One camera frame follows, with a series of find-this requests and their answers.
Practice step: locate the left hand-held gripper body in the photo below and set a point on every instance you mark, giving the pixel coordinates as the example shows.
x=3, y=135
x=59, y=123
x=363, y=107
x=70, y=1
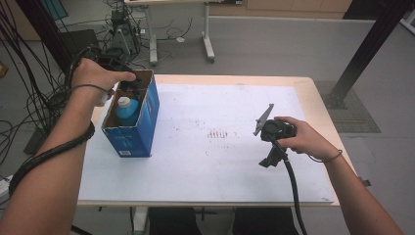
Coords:
x=115, y=63

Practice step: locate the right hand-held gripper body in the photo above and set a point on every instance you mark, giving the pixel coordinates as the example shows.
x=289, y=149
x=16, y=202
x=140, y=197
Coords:
x=277, y=130

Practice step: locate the blue bottle with white cap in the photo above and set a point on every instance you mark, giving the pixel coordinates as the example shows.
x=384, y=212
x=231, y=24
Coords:
x=127, y=111

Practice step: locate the blue cardboard box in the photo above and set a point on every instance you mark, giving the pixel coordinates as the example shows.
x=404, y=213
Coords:
x=137, y=137

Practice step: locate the person's left hand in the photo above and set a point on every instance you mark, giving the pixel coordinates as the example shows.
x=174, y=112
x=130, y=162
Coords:
x=94, y=75

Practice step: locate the person's right hand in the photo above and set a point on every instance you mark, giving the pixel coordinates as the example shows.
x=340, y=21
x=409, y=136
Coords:
x=306, y=140

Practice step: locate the computer tower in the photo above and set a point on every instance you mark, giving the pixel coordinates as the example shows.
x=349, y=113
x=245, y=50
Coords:
x=125, y=36

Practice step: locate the black band on left wrist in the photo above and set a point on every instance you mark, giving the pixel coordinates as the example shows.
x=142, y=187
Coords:
x=91, y=86

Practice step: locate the black band on wrist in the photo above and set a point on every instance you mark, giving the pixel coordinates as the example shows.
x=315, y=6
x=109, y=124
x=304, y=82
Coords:
x=331, y=159
x=91, y=86

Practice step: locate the black box on floor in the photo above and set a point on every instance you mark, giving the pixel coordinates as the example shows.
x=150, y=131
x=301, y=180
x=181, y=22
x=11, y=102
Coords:
x=78, y=40

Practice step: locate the black band on right wrist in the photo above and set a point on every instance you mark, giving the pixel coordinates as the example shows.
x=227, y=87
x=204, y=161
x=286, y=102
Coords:
x=331, y=159

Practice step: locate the white table mat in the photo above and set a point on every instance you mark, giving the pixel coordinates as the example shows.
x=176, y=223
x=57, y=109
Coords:
x=212, y=176

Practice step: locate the person's right leg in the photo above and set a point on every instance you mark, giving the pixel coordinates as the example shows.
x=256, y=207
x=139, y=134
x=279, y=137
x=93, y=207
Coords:
x=264, y=222

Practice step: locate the person's leg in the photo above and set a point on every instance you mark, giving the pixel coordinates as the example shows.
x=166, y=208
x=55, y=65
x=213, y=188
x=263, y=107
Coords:
x=264, y=222
x=173, y=222

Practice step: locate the grey floor mat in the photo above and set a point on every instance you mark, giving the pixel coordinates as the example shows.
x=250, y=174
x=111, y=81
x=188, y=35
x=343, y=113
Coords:
x=362, y=114

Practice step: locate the black tape strip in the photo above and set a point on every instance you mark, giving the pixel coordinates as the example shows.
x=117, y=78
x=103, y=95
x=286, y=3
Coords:
x=365, y=182

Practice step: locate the person's left leg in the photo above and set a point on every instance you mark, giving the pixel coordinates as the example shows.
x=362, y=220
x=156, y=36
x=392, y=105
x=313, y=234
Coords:
x=173, y=222

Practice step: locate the wooden cabinet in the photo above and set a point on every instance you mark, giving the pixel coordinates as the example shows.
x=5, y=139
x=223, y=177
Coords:
x=280, y=8

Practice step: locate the white power strip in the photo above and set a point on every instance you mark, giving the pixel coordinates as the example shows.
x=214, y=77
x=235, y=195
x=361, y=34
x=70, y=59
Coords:
x=3, y=186

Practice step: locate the dark metal post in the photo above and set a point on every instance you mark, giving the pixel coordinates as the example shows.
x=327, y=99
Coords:
x=49, y=36

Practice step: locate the white desk frame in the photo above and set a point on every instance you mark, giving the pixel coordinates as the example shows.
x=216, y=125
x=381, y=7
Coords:
x=208, y=39

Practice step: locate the black metal post with base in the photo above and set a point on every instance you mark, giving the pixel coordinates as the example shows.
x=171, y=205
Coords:
x=368, y=42

